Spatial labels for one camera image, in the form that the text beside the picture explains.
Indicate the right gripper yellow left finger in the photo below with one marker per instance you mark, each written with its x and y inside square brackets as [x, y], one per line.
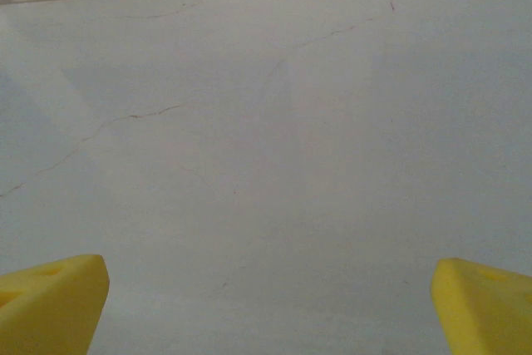
[50, 309]

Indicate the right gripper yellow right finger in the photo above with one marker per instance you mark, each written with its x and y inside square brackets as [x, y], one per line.
[486, 313]

